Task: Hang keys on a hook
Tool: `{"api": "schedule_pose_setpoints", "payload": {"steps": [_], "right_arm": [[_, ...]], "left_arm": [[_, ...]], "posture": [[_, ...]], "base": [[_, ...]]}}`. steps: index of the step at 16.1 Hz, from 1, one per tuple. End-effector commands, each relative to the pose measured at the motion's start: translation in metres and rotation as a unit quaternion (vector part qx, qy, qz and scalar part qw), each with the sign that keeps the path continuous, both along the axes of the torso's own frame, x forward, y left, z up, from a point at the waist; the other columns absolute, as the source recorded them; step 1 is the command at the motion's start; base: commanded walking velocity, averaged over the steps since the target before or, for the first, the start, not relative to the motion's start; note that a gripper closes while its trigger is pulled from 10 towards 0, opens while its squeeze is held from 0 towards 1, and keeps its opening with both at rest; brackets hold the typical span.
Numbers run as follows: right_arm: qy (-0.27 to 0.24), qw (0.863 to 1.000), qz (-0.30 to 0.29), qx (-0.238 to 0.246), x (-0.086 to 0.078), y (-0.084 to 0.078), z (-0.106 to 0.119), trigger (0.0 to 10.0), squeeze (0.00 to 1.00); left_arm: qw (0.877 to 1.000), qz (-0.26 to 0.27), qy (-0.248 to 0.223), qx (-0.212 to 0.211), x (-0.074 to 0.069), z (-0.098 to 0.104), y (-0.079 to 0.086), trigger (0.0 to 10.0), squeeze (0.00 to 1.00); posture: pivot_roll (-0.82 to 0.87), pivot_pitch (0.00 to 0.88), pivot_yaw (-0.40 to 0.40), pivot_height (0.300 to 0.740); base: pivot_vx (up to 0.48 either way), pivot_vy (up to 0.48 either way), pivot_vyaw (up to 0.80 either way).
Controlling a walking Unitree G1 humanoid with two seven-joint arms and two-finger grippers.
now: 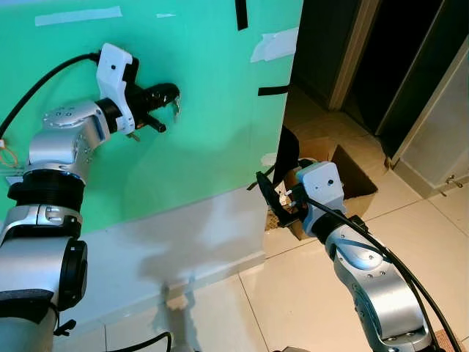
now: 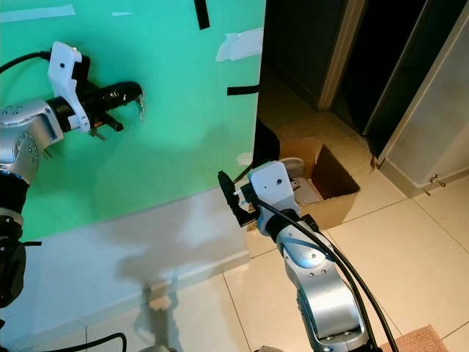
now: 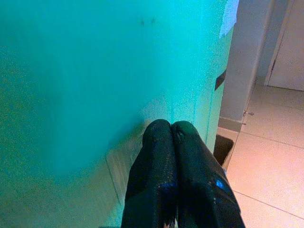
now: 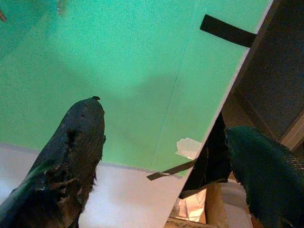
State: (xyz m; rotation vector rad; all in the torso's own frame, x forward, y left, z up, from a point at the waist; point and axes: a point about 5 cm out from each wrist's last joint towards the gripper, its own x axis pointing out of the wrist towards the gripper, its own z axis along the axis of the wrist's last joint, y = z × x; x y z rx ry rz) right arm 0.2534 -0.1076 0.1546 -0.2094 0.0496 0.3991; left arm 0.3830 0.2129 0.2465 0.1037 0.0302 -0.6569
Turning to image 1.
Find level black tape strip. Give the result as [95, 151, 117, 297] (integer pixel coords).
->
[258, 85, 290, 97]

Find brown woven rug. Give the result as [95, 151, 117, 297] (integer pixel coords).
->
[432, 329, 461, 352]

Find green backdrop sheet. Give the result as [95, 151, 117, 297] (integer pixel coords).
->
[0, 0, 304, 237]

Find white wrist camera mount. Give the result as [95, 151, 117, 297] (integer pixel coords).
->
[97, 43, 140, 136]
[295, 161, 346, 221]

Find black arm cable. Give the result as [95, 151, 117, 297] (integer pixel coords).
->
[0, 51, 101, 140]
[302, 197, 464, 352]

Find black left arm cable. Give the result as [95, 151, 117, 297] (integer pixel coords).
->
[0, 51, 101, 140]

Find grey cabinet door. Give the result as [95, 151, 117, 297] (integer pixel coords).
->
[388, 37, 469, 200]

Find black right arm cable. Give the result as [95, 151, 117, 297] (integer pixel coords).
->
[302, 197, 464, 352]

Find wide white tape patch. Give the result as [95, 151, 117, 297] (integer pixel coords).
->
[250, 28, 300, 64]

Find beige door frame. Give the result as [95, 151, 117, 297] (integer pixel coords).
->
[329, 0, 383, 112]

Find brown cardboard box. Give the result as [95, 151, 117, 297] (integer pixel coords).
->
[282, 136, 379, 241]

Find upright black tape strip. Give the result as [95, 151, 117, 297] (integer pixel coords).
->
[234, 0, 248, 31]

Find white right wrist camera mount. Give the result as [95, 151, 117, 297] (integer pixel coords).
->
[295, 161, 346, 221]

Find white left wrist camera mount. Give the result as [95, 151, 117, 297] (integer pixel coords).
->
[97, 43, 140, 136]

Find long white tape strip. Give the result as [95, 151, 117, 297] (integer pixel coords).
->
[34, 6, 123, 27]

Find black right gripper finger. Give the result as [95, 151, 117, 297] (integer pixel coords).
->
[256, 170, 287, 216]

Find black floor cable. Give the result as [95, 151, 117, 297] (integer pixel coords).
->
[106, 331, 173, 352]

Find dark brown door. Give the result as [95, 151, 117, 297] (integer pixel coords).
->
[376, 0, 469, 159]

